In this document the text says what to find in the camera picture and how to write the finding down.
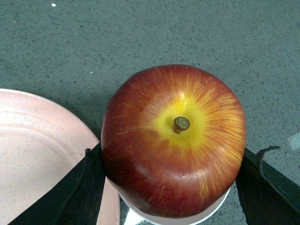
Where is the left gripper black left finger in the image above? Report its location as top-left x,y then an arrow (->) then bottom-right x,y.
10,143 -> 105,225

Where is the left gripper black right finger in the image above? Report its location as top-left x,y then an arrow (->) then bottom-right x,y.
236,146 -> 300,225

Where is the red yellow apple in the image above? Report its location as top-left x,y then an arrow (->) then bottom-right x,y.
101,65 -> 247,218

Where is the pink round plate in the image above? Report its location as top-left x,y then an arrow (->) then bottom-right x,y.
0,89 -> 120,225

